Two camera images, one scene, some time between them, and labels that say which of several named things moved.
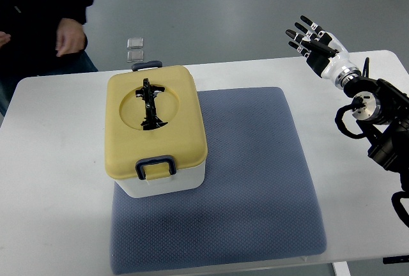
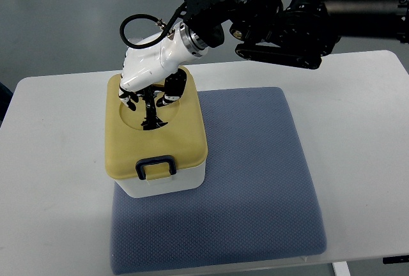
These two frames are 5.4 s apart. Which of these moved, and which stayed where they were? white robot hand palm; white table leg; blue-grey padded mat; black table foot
Moved: white robot hand palm
Stayed: black table foot; blue-grey padded mat; white table leg
